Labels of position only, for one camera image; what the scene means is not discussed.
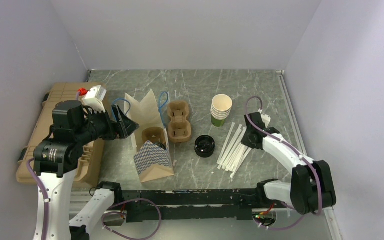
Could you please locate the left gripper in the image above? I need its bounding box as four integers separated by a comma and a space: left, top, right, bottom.
75, 102, 139, 144

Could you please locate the cardboard cup carrier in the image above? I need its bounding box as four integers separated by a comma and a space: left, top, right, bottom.
167, 100, 192, 144
142, 127, 167, 146

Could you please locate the patterned paper bag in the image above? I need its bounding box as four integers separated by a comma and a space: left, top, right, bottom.
124, 90, 175, 183

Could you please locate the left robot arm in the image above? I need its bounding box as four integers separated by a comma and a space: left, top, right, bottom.
26, 100, 139, 240

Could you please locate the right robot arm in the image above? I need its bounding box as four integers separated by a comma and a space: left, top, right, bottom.
241, 112, 337, 215

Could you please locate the pile of wrapped straws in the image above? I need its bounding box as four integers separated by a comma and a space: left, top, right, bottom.
216, 122, 252, 180

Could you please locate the stack of paper cups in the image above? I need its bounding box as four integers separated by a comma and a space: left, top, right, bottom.
210, 94, 233, 127

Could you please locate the tan hard case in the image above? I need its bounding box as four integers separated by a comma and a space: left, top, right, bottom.
17, 81, 108, 188

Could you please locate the stack of black lids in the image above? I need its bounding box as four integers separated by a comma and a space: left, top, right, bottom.
194, 135, 216, 158

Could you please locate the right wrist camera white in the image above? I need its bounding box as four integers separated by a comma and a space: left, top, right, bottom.
261, 113, 271, 128

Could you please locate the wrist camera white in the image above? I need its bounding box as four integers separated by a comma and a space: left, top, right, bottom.
261, 113, 271, 128
76, 85, 107, 112

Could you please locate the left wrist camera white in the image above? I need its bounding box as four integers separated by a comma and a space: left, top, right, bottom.
76, 85, 107, 112

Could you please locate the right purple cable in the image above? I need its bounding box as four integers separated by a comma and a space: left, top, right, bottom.
244, 96, 324, 231

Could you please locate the purple cable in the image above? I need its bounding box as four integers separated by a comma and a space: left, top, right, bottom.
244, 96, 324, 231
25, 158, 163, 240

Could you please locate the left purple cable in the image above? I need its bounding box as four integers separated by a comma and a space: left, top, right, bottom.
25, 158, 163, 240

